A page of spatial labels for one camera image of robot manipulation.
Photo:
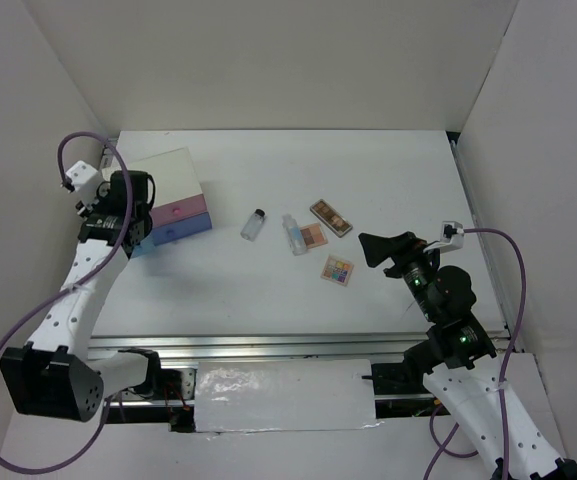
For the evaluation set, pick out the long brown eyeshadow palette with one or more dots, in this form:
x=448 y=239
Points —
x=331 y=218

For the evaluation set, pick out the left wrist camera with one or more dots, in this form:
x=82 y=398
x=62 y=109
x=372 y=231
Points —
x=82 y=178

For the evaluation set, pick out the clear bottle blue label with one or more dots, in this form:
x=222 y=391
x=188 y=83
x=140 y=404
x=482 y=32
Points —
x=293 y=232

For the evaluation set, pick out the small clear bottle black cap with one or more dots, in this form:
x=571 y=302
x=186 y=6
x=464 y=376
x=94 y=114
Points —
x=253 y=225

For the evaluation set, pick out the dark blue drawer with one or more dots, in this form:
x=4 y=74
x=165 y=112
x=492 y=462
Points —
x=181 y=229

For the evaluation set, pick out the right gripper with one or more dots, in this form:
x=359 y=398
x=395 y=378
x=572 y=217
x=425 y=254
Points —
x=401 y=248

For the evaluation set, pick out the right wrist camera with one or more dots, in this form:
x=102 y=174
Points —
x=451 y=238

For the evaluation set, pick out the four pan eyeshadow palette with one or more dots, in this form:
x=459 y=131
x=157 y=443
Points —
x=313 y=235

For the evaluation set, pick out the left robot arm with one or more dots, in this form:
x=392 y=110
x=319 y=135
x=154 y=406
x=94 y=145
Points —
x=49 y=376

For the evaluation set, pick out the pink drawer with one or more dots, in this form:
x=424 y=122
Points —
x=178 y=210

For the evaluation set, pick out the white foam board cover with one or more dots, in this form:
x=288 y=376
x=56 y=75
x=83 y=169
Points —
x=296 y=395

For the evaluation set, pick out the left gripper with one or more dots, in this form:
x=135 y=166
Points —
x=103 y=193

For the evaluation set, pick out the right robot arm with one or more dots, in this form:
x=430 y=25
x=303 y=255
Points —
x=458 y=363

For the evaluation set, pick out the light blue drawer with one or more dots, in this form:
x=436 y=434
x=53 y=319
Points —
x=145 y=247

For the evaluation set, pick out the white drawer cabinet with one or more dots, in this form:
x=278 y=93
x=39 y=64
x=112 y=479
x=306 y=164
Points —
x=174 y=175

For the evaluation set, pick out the colorful eyeshadow palette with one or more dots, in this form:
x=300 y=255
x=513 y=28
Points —
x=337 y=270

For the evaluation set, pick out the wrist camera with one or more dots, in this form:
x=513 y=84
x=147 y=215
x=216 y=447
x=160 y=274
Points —
x=451 y=238
x=82 y=178

